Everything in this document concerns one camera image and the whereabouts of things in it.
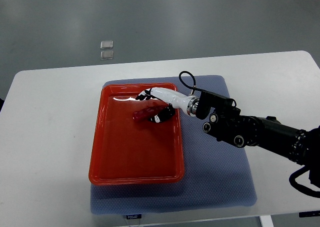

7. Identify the upper metal floor plate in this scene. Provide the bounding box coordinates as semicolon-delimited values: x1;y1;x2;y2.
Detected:
100;40;114;50

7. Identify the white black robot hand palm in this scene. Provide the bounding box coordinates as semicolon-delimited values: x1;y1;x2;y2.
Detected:
150;87;198;117

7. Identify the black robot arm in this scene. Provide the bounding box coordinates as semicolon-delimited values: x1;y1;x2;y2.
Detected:
136;87;320;188

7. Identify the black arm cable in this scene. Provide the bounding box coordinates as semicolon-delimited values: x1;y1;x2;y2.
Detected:
178;70;197;96

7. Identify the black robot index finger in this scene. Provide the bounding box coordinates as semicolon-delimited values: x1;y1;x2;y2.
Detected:
137;88;152;97

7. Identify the blue grey textured mat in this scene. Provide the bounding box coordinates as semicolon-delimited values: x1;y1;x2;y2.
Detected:
90;76;257;215

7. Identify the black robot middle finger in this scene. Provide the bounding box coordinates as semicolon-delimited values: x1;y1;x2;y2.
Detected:
136;94;153;101

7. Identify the red chili pepper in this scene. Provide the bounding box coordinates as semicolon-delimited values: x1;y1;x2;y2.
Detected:
132;105;165;122

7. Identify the red plastic tray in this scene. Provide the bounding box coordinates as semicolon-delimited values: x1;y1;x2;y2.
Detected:
88;82;185;186

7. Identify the black mat label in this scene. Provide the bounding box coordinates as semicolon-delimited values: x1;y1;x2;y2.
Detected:
126;214;142;220

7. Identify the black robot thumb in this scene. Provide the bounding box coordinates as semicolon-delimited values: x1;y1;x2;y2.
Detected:
148;106;175;123

